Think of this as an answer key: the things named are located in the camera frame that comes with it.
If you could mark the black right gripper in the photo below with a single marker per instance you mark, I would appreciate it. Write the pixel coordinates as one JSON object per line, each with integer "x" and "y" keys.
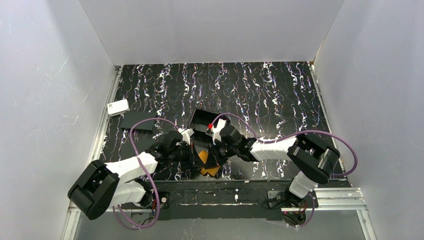
{"x": 214, "y": 152}

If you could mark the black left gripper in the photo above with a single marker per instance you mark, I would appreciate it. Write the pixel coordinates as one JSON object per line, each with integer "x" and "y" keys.
{"x": 191, "y": 153}

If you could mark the orange leather card holder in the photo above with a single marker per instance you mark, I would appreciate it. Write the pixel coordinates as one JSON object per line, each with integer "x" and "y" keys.
{"x": 209, "y": 166}

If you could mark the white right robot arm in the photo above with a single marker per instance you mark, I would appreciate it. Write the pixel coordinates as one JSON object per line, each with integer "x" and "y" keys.
{"x": 315, "y": 158}

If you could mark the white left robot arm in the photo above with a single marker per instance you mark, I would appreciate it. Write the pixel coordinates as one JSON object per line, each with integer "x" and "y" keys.
{"x": 103, "y": 185}

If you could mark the black card box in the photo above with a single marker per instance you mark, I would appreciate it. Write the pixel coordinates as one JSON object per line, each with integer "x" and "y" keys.
{"x": 203, "y": 121}

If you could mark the black box lid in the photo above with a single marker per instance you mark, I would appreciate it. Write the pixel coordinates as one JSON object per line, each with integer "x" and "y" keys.
{"x": 130, "y": 118}

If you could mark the small white box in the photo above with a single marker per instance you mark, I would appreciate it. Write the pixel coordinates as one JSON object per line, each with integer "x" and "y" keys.
{"x": 117, "y": 107}

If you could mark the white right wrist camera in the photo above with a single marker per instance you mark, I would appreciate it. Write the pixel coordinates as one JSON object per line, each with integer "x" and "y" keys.
{"x": 213, "y": 130}

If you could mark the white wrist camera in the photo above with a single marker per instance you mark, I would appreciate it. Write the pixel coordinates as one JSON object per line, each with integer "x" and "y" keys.
{"x": 186, "y": 134}
{"x": 213, "y": 130}

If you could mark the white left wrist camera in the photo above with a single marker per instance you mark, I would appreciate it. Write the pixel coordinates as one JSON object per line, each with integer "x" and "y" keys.
{"x": 186, "y": 134}

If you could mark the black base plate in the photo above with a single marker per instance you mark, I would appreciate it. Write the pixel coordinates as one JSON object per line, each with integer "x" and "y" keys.
{"x": 235, "y": 199}

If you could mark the aluminium frame rail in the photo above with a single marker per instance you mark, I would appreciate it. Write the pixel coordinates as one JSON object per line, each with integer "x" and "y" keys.
{"x": 73, "y": 212}

